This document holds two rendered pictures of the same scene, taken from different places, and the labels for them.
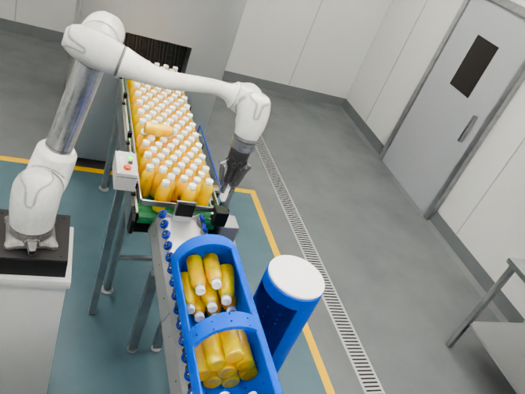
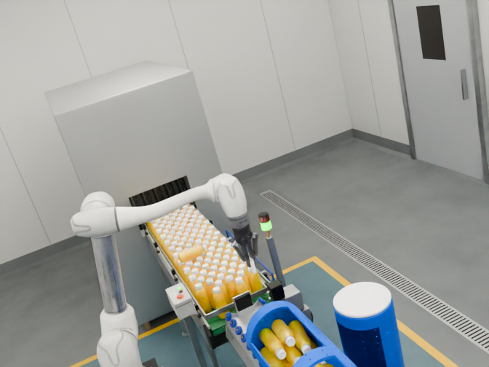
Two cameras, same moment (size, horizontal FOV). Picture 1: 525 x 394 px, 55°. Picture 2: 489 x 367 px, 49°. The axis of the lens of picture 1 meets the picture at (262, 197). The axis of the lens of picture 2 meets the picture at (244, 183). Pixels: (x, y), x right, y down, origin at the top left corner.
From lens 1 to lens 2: 0.53 m
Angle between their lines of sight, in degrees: 15
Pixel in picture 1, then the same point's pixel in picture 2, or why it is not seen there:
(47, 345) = not seen: outside the picture
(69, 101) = (102, 270)
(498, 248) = not seen: outside the picture
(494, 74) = (451, 27)
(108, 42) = (101, 212)
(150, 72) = (140, 213)
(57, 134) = (108, 299)
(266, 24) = (244, 115)
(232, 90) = (208, 188)
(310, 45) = (291, 107)
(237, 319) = (313, 355)
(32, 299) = not seen: outside the picture
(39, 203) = (122, 357)
